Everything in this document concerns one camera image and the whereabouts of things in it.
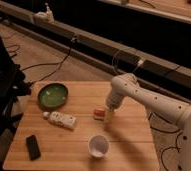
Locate white power strip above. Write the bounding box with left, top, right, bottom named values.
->
left=34, top=3, right=54, bottom=23

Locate metal rail beam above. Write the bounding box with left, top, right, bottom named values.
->
left=0, top=0, right=191, bottom=100

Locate red pepper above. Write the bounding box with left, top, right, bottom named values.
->
left=93, top=109, right=105, bottom=117

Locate black floor cable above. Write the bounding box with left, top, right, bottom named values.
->
left=20, top=36, right=78, bottom=84

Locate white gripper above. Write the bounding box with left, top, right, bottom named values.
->
left=104, top=89, right=125, bottom=123

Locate white plastic bottle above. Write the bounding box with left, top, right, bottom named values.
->
left=43, top=111, right=76, bottom=130

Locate black tripod stand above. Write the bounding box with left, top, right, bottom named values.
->
left=0, top=37, right=31, bottom=137

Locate white ceramic cup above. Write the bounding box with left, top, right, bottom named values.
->
left=88, top=135, right=109, bottom=159

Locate green bowl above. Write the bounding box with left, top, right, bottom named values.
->
left=37, top=83, right=69, bottom=110

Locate white sponge block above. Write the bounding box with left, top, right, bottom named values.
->
left=93, top=114, right=105, bottom=121

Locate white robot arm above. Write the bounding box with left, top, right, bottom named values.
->
left=106, top=73, right=191, bottom=171

